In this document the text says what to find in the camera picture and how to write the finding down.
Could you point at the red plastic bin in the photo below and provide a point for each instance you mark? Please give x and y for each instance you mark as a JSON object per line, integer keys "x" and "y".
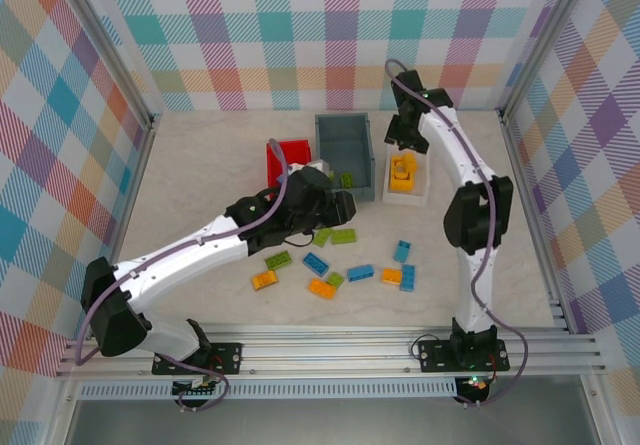
{"x": 295, "y": 151}

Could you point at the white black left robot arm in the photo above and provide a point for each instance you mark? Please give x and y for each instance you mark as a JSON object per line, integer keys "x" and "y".
{"x": 175, "y": 260}

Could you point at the aluminium side rail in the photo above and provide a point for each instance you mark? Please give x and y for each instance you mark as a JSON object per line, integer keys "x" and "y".
{"x": 132, "y": 190}
{"x": 552, "y": 275}

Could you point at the blue lego brick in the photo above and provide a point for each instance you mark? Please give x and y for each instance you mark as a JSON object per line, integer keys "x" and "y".
{"x": 361, "y": 273}
{"x": 316, "y": 263}
{"x": 408, "y": 278}
{"x": 403, "y": 251}

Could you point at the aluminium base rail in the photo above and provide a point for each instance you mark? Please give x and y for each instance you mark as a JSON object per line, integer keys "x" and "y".
{"x": 325, "y": 352}

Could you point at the green lego brick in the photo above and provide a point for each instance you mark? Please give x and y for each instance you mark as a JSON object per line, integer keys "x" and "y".
{"x": 278, "y": 261}
{"x": 344, "y": 236}
{"x": 335, "y": 279}
{"x": 346, "y": 180}
{"x": 322, "y": 236}

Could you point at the white plastic bin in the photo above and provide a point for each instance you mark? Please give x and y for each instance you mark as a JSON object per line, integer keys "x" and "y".
{"x": 405, "y": 199}

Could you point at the small circuit board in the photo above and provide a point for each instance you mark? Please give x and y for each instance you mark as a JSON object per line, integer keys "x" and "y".
{"x": 197, "y": 391}
{"x": 479, "y": 384}

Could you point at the aluminium frame post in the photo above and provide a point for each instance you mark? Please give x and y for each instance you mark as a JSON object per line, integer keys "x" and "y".
{"x": 115, "y": 40}
{"x": 544, "y": 40}

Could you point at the grey plastic bin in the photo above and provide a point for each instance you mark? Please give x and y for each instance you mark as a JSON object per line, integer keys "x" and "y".
{"x": 345, "y": 140}

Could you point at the yellow lego window frame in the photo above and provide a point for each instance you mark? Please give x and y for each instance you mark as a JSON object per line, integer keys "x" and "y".
{"x": 401, "y": 184}

